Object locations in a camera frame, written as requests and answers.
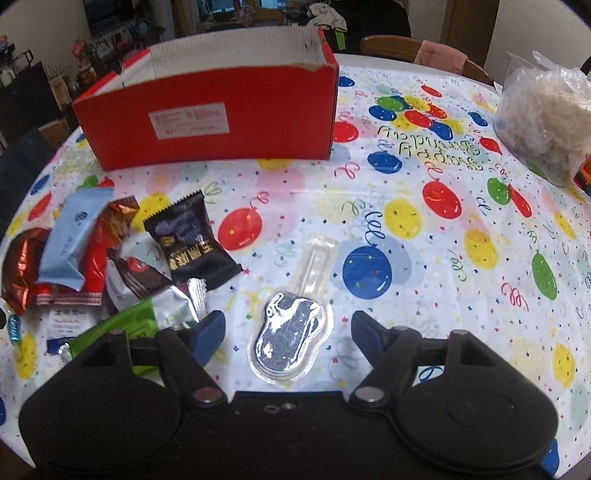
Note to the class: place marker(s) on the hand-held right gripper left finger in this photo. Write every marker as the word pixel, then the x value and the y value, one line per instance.
pixel 210 333

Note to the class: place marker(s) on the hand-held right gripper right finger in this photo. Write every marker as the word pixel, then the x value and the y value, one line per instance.
pixel 368 333

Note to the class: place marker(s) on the clear plastic blister pack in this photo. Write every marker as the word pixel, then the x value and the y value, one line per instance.
pixel 288 332

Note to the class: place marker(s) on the green and silver snack packet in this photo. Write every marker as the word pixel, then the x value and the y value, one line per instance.
pixel 129 323

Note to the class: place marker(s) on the black snack packet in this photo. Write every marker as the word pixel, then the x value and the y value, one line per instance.
pixel 194 244

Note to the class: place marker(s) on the white chocolate print packet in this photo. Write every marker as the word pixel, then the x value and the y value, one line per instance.
pixel 134 272

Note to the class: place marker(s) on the red and brown foil packet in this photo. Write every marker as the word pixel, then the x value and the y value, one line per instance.
pixel 99 258

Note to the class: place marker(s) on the white text printed packet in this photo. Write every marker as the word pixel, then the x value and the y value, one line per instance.
pixel 64 323

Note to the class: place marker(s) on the light blue snack packet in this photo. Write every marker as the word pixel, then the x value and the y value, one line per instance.
pixel 69 240

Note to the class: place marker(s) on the shiny dark red foil packet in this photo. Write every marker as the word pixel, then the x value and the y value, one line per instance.
pixel 21 272

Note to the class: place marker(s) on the red cardboard box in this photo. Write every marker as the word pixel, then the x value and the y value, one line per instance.
pixel 277 115

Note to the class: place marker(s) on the balloon printed tablecloth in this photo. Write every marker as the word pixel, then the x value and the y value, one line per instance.
pixel 415 300

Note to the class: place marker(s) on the small silver blue candy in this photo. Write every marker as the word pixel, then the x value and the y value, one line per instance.
pixel 61 348

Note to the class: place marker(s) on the small blue wrapped candy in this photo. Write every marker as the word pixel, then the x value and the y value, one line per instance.
pixel 14 327

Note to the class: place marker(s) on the dark blue denim cloth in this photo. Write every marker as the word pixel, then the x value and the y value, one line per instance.
pixel 21 170

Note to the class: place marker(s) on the orange object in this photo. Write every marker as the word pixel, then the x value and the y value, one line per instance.
pixel 582 177

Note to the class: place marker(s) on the filled clear plastic bag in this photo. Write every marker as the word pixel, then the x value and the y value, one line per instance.
pixel 540 120

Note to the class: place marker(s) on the pink cloth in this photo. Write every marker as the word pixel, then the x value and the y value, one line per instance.
pixel 438 55

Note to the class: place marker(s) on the wooden chair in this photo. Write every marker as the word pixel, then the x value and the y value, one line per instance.
pixel 388 44

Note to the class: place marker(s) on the dark tall cabinet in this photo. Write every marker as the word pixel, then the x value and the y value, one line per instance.
pixel 27 101

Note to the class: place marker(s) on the black jacket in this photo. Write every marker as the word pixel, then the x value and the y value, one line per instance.
pixel 374 18

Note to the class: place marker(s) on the off-white garment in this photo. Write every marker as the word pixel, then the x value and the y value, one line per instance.
pixel 328 16

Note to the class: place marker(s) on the flat screen television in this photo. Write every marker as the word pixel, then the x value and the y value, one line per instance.
pixel 115 14

